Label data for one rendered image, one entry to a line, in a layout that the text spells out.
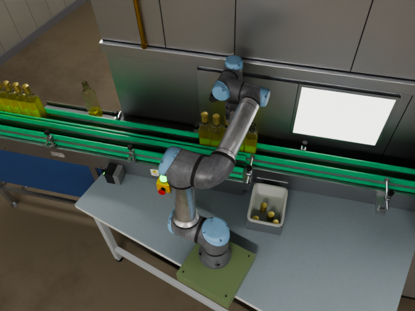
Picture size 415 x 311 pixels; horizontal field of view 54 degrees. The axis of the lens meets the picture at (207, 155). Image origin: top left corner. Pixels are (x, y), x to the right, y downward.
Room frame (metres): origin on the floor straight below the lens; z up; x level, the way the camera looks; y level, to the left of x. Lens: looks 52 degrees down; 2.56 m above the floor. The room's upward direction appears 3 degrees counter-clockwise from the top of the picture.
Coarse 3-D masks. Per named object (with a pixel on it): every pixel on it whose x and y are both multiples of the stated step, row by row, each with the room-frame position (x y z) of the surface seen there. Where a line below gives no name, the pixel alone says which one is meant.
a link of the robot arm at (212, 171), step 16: (240, 96) 1.14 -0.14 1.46; (256, 96) 1.11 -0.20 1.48; (240, 112) 1.04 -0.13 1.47; (240, 128) 0.97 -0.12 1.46; (224, 144) 0.90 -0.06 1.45; (240, 144) 0.92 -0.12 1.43; (208, 160) 0.83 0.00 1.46; (224, 160) 0.83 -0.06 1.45; (208, 176) 0.78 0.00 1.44; (224, 176) 0.79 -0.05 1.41
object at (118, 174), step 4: (112, 164) 1.31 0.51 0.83; (116, 164) 1.31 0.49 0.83; (108, 168) 1.28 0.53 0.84; (112, 168) 1.28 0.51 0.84; (116, 168) 1.28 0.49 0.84; (120, 168) 1.28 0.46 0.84; (108, 172) 1.26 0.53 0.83; (112, 172) 1.26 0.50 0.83; (116, 172) 1.26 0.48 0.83; (120, 172) 1.26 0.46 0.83; (124, 172) 1.29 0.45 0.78; (108, 176) 1.24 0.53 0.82; (112, 176) 1.24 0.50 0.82; (116, 176) 1.23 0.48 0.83; (120, 176) 1.25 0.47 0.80; (124, 176) 1.28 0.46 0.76; (108, 180) 1.24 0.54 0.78; (112, 180) 1.24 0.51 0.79; (116, 180) 1.23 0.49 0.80; (120, 180) 1.24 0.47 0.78; (116, 184) 1.23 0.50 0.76; (120, 184) 1.23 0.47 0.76
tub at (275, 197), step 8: (256, 184) 1.13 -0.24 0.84; (264, 184) 1.13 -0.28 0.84; (256, 192) 1.12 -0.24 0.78; (264, 192) 1.11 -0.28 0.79; (272, 192) 1.10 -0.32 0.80; (280, 192) 1.09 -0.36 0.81; (256, 200) 1.08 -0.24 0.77; (264, 200) 1.08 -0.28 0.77; (272, 200) 1.07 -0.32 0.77; (280, 200) 1.07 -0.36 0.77; (256, 208) 1.03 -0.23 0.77; (272, 208) 1.03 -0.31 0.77; (280, 208) 1.03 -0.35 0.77; (248, 216) 0.95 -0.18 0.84; (264, 216) 0.98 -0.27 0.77; (280, 216) 0.97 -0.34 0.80; (264, 224) 0.91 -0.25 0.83; (272, 224) 0.90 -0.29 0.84; (280, 224) 0.90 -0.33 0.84
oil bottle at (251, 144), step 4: (248, 132) 1.27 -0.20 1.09; (256, 132) 1.26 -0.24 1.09; (248, 136) 1.25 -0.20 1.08; (252, 136) 1.24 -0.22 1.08; (256, 136) 1.24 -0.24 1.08; (248, 140) 1.24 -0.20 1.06; (252, 140) 1.24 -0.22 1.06; (256, 140) 1.24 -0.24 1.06; (248, 144) 1.24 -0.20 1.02; (252, 144) 1.24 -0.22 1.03; (256, 144) 1.25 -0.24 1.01; (248, 148) 1.24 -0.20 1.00; (252, 148) 1.24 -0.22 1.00; (256, 148) 1.28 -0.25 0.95; (248, 152) 1.24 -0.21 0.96; (252, 152) 1.24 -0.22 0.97
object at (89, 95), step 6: (84, 84) 1.61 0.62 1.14; (84, 90) 1.61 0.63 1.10; (90, 90) 1.62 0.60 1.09; (84, 96) 1.60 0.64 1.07; (90, 96) 1.59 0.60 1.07; (96, 96) 1.63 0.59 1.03; (90, 102) 1.59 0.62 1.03; (96, 102) 1.62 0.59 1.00; (90, 108) 1.59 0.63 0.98; (96, 108) 1.60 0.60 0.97; (90, 114) 1.60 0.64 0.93; (96, 114) 1.59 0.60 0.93; (102, 114) 1.63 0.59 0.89
